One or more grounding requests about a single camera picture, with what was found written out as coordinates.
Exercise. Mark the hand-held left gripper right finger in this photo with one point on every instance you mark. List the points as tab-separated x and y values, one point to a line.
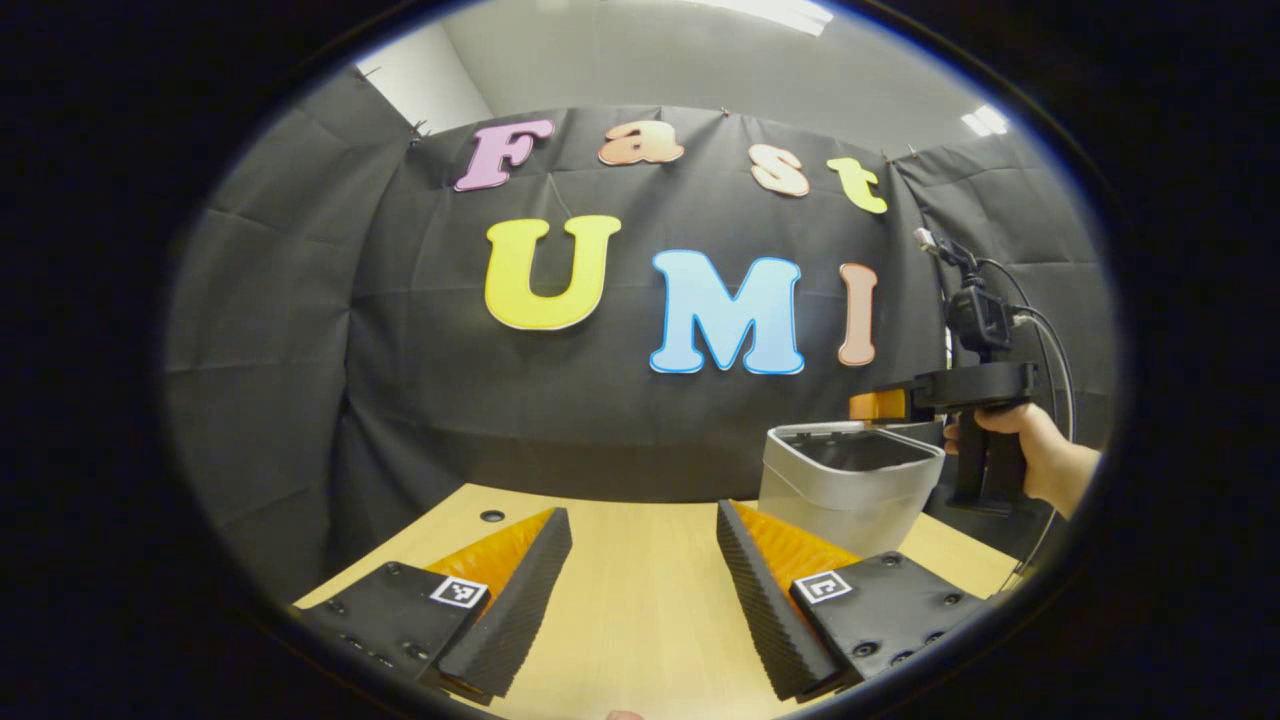
765	610

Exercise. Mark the wooden desktop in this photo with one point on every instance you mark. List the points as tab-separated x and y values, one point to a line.
640	620

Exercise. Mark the white desktop garbage bin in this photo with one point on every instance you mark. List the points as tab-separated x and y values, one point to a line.
840	500

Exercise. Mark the large ceiling light panel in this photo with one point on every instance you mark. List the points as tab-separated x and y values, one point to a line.
780	12

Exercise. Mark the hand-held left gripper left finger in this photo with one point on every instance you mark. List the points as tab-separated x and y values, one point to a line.
525	600

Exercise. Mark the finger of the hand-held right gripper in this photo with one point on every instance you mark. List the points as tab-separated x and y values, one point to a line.
878	405

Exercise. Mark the small ceiling light panel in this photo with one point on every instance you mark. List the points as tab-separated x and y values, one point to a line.
985	120

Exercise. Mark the black backdrop cloth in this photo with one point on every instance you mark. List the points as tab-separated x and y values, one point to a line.
400	400

